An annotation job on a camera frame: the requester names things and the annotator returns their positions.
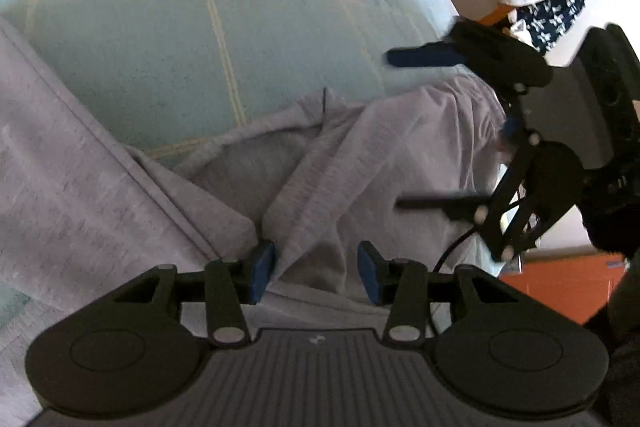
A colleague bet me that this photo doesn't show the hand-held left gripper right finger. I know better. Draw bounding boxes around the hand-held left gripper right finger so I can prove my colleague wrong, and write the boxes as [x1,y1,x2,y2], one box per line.
[357,241,517,349]

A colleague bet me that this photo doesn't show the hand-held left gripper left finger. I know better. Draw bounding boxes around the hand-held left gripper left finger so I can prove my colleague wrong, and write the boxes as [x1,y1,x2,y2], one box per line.
[112,239,276,349]

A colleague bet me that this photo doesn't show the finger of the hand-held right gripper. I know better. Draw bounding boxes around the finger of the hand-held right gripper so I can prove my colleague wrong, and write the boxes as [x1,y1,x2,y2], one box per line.
[396,132,545,264]
[386,27,501,70]

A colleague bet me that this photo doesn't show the grey pants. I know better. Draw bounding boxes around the grey pants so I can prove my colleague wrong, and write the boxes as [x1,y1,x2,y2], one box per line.
[0,17,512,408]

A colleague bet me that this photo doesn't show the light blue checked bed blanket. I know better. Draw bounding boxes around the light blue checked bed blanket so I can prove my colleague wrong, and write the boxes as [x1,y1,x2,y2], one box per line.
[0,0,461,160]

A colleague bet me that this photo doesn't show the black cable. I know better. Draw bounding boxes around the black cable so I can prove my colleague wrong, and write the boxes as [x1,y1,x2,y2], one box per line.
[431,227,482,274]

